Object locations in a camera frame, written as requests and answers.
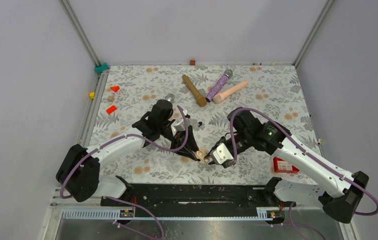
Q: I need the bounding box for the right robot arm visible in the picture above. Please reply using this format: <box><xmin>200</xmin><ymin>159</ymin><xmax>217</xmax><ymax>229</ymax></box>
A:
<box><xmin>207</xmin><ymin>107</ymin><xmax>369</xmax><ymax>224</ymax></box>

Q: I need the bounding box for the floral table mat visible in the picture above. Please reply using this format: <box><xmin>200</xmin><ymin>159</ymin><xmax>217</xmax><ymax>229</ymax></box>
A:
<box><xmin>89</xmin><ymin>65</ymin><xmax>319</xmax><ymax>185</ymax></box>

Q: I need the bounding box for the purple cable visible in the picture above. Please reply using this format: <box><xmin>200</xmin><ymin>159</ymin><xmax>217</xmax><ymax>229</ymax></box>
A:
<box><xmin>59</xmin><ymin>105</ymin><xmax>191</xmax><ymax>200</ymax></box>
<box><xmin>104</xmin><ymin>196</ymin><xmax>166</xmax><ymax>240</ymax></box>
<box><xmin>225</xmin><ymin>106</ymin><xmax>378</xmax><ymax>217</ymax></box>

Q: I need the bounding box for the beige small block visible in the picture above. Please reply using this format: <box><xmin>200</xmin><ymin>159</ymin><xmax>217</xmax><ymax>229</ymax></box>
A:
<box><xmin>107</xmin><ymin>95</ymin><xmax>115</xmax><ymax>103</ymax></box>

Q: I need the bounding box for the red triangle block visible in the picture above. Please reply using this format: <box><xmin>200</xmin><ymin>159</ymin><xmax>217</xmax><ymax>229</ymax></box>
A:
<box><xmin>110</xmin><ymin>85</ymin><xmax>120</xmax><ymax>93</ymax></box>

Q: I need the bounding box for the teal corner clip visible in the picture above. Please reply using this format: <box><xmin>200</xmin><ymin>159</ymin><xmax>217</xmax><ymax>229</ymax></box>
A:
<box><xmin>94</xmin><ymin>62</ymin><xmax>109</xmax><ymax>74</ymax></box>

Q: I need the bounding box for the bottom purple cable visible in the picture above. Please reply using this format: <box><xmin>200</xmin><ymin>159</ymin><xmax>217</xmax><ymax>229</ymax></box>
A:
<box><xmin>104</xmin><ymin>196</ymin><xmax>166</xmax><ymax>240</ymax></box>

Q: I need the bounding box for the beige charging case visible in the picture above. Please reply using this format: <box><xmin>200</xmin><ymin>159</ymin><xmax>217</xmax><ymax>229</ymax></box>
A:
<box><xmin>195</xmin><ymin>147</ymin><xmax>209</xmax><ymax>164</ymax></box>

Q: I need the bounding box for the pink microphone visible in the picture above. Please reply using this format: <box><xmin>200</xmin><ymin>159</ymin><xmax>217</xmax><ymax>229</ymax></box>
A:
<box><xmin>212</xmin><ymin>80</ymin><xmax>250</xmax><ymax>104</ymax></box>

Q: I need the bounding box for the red box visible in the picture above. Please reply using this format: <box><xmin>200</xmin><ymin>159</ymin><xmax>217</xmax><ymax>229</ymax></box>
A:
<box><xmin>273</xmin><ymin>157</ymin><xmax>300</xmax><ymax>174</ymax></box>

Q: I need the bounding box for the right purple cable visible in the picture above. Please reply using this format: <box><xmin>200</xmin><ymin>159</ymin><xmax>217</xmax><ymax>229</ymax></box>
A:
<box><xmin>225</xmin><ymin>106</ymin><xmax>378</xmax><ymax>217</ymax></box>

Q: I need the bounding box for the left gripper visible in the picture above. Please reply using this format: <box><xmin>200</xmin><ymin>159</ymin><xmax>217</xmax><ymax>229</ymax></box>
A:
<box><xmin>160</xmin><ymin>121</ymin><xmax>202</xmax><ymax>161</ymax></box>

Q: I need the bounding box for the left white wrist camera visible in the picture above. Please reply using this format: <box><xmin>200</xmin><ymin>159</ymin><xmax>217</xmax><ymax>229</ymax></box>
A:
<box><xmin>170</xmin><ymin>114</ymin><xmax>190</xmax><ymax>136</ymax></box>

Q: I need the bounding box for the purple glitter microphone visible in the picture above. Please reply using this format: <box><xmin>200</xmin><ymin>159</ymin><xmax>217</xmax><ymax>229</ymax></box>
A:
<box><xmin>205</xmin><ymin>69</ymin><xmax>233</xmax><ymax>103</ymax></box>

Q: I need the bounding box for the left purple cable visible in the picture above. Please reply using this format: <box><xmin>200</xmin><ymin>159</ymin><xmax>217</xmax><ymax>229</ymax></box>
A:
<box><xmin>59</xmin><ymin>105</ymin><xmax>191</xmax><ymax>200</ymax></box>

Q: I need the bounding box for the silver microphone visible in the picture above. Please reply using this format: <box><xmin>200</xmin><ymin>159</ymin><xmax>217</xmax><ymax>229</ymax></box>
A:
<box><xmin>164</xmin><ymin>93</ymin><xmax>175</xmax><ymax>103</ymax></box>

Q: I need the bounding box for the gold microphone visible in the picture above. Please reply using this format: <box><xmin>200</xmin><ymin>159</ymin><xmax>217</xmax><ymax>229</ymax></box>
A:
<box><xmin>182</xmin><ymin>74</ymin><xmax>207</xmax><ymax>107</ymax></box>

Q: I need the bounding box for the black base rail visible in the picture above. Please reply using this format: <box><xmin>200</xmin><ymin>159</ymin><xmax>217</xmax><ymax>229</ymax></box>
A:
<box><xmin>100</xmin><ymin>183</ymin><xmax>291</xmax><ymax>218</ymax></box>

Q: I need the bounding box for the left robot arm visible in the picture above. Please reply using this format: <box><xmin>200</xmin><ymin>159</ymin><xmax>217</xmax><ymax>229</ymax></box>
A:
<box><xmin>55</xmin><ymin>94</ymin><xmax>199</xmax><ymax>206</ymax></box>

